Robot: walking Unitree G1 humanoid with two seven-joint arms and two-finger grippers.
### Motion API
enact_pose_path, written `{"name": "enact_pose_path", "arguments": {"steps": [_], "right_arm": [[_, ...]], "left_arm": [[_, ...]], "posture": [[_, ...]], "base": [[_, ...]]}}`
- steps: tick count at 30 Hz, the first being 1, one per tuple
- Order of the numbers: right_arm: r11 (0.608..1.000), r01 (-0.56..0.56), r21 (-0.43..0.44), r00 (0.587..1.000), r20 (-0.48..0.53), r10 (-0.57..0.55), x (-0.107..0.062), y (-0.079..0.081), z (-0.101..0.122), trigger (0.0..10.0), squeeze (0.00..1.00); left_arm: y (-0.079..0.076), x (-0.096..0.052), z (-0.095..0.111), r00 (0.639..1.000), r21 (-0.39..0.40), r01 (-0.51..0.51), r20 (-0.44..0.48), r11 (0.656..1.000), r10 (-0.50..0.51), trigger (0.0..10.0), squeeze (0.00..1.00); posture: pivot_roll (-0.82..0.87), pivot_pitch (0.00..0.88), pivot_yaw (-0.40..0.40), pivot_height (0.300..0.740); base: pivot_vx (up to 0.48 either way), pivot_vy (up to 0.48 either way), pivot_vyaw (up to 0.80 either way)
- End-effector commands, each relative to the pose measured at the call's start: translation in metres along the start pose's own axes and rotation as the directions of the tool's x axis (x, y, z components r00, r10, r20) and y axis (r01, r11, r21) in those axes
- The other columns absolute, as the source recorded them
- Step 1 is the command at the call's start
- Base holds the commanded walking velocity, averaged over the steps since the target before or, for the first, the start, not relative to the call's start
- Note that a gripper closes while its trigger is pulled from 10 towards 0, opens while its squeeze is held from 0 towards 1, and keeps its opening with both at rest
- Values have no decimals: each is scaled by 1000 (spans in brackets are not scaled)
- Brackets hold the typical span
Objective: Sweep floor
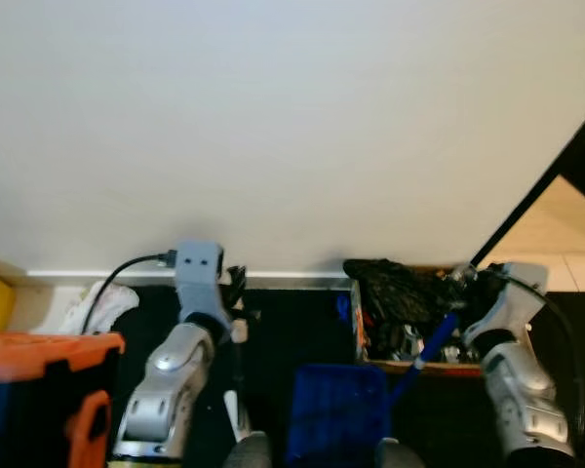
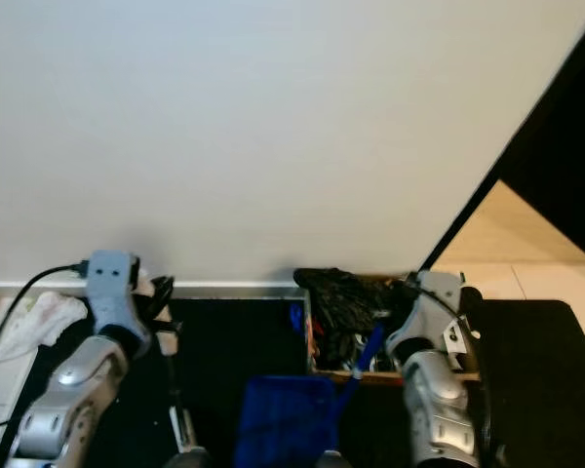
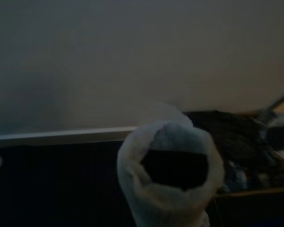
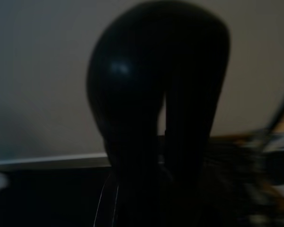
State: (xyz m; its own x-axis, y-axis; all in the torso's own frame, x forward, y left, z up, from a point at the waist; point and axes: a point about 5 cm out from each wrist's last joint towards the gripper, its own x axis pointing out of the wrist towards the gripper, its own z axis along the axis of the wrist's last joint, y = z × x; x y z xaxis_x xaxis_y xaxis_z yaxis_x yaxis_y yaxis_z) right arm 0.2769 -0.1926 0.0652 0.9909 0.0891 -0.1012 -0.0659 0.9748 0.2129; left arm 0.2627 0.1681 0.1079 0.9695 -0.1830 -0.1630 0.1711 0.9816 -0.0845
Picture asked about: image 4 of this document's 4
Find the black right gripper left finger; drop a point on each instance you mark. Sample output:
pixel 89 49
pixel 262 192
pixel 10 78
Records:
pixel 123 99

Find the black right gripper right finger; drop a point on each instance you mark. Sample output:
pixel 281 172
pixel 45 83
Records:
pixel 194 94

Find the dark pile of clutter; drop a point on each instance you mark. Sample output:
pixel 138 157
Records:
pixel 251 165

